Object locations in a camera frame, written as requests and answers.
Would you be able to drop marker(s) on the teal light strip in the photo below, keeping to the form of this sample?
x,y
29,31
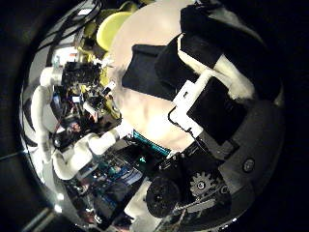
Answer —
x,y
151,145

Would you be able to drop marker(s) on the black piece of clothing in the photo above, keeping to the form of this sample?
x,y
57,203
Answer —
x,y
145,71

